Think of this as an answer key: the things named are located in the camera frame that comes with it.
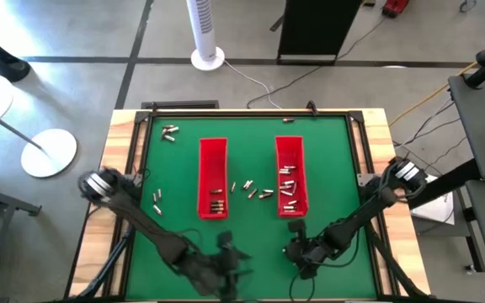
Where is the black cabinet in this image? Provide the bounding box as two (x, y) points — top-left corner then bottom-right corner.
(276, 0), (364, 66)

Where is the yellow floor cable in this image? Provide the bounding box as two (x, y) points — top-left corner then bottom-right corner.
(389, 44), (485, 127)

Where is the red plastic bin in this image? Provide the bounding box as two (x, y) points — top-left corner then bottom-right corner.
(274, 135), (310, 219)
(196, 137), (229, 221)

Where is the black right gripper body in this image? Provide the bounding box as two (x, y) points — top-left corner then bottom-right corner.
(283, 218), (338, 281)

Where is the black floor cable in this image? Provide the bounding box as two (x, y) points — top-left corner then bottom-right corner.
(245, 16), (386, 109)

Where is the grey metal stand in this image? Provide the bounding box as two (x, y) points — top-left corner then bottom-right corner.
(0, 167), (42, 303)

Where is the white floor cable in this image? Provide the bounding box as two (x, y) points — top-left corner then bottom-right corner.
(224, 60), (282, 109)

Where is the black diagonal bar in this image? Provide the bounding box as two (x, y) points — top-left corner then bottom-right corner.
(408, 158), (482, 210)

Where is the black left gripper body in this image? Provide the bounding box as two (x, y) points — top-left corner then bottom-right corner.
(206, 230), (240, 302)

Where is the white tower fan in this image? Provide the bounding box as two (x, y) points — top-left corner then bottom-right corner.
(185, 0), (227, 72)

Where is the thin black cable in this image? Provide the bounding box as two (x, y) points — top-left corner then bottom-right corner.
(393, 100), (456, 148)
(425, 136), (469, 169)

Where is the white round pedestal table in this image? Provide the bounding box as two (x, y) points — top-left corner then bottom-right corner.
(0, 50), (78, 178)

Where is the black curved stand leg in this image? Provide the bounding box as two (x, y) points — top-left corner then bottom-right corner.
(0, 21), (32, 83)

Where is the red floor device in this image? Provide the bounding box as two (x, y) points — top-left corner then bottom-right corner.
(382, 0), (411, 19)

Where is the green table mat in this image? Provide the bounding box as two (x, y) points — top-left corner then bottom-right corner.
(125, 114), (379, 300)

